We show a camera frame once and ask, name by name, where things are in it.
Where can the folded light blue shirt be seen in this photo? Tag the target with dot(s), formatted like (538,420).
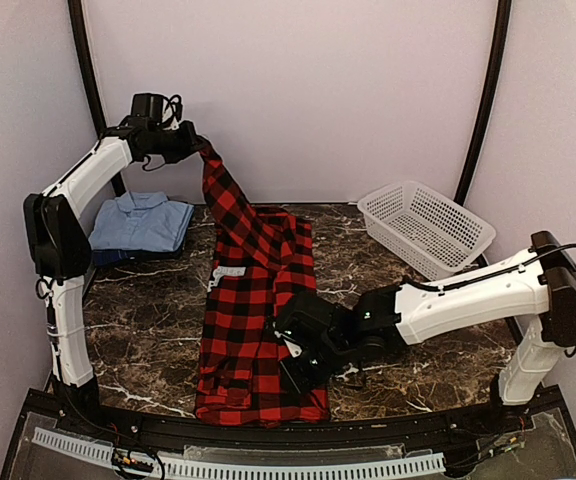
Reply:
(141,221)

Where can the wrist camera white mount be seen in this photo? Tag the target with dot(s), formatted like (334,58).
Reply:
(295,350)
(172,112)

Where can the black frame post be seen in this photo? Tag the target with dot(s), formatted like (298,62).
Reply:
(86,67)
(489,89)

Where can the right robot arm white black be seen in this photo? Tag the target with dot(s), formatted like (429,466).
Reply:
(538,282)

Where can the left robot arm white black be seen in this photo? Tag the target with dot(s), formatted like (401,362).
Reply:
(59,248)

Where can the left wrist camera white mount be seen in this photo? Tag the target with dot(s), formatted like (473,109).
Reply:
(172,112)

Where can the white plastic mesh basket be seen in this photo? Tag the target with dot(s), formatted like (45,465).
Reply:
(431,233)

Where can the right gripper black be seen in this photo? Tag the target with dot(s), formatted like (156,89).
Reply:
(302,384)

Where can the right black frame post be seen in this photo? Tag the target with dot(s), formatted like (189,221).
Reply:
(489,89)

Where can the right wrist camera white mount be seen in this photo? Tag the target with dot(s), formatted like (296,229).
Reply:
(295,350)

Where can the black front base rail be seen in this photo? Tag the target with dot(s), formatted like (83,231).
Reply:
(460,433)

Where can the red black plaid shirt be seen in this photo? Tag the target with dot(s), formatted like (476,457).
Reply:
(262,258)

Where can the left black frame post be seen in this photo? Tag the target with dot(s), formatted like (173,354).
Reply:
(86,67)

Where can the folded dark navy shirt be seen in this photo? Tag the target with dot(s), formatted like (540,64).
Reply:
(104,258)

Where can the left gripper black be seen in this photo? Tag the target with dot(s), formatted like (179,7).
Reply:
(191,138)

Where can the white slotted cable duct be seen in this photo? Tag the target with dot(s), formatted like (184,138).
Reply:
(197,462)

